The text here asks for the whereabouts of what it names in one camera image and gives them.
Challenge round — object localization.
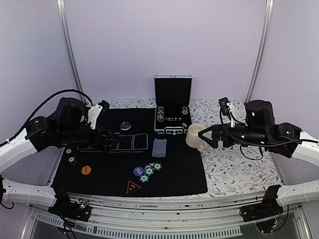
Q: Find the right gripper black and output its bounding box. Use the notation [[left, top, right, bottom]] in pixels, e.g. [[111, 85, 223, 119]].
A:
[[199, 122, 269, 148]]

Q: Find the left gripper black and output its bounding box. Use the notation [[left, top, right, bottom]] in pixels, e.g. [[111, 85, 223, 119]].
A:
[[58, 123, 122, 152]]

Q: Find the clear round dealer button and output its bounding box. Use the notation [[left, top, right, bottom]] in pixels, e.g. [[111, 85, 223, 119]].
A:
[[120, 121, 131, 131]]

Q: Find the orange big blind button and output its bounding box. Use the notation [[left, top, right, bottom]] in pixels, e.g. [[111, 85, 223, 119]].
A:
[[81, 165, 92, 175]]

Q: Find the purple small blind button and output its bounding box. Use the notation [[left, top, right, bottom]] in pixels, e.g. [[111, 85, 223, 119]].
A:
[[133, 167, 145, 177]]

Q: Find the dark green poker chip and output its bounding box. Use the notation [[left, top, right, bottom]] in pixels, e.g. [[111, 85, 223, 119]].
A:
[[65, 148, 72, 155]]

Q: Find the red brown poker chip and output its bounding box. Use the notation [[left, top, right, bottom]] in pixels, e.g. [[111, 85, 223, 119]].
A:
[[68, 157, 77, 167]]

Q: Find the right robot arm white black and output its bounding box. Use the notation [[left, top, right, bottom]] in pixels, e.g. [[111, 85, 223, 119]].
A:
[[198, 98, 319, 217]]

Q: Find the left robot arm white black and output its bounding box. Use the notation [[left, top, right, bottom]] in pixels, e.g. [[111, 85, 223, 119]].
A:
[[0, 97, 117, 216]]

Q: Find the cream ribbed ceramic mug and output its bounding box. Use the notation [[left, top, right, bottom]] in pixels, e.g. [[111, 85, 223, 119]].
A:
[[185, 123, 208, 152]]

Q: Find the right chip stack in case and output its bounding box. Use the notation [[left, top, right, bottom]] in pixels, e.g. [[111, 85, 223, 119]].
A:
[[181, 106, 189, 117]]

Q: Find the chip stack in case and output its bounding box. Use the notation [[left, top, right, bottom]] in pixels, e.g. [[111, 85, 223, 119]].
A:
[[181, 106, 189, 117], [157, 106, 164, 123]]

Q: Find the black poker mat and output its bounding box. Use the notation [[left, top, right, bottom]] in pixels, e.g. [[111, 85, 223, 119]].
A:
[[52, 109, 208, 197]]

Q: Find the red dice row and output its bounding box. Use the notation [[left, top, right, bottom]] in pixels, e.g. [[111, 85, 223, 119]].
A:
[[165, 117, 181, 122]]

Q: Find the triangular red black marker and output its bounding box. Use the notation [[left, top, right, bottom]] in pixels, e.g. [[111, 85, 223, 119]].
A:
[[126, 180, 142, 194]]

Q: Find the left chip stack in case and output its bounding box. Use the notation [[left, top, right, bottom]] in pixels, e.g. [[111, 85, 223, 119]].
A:
[[157, 106, 164, 123]]

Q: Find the aluminium poker chip case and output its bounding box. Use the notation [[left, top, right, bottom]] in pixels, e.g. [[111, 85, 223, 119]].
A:
[[154, 75, 192, 135]]

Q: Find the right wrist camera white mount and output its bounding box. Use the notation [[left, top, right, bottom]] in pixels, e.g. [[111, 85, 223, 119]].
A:
[[218, 97, 240, 127]]

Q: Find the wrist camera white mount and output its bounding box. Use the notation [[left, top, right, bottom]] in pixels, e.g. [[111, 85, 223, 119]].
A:
[[218, 97, 240, 127], [87, 100, 110, 130]]

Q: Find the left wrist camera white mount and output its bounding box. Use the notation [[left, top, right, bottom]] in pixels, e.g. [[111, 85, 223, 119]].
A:
[[87, 100, 110, 130]]

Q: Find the aluminium front rail frame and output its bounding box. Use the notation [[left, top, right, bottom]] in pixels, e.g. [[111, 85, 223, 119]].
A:
[[21, 192, 315, 239]]

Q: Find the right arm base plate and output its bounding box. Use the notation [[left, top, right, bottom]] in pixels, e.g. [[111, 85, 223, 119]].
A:
[[239, 200, 284, 222]]

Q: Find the right aluminium corner post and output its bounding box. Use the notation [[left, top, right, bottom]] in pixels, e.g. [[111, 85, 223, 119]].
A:
[[245, 0, 274, 103]]

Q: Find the aluminium corner post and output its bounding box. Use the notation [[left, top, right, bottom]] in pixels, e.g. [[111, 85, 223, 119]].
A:
[[56, 0, 83, 92], [245, 0, 274, 103]]

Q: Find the left aluminium corner post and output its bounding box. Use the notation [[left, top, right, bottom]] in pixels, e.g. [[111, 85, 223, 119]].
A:
[[56, 0, 83, 92]]

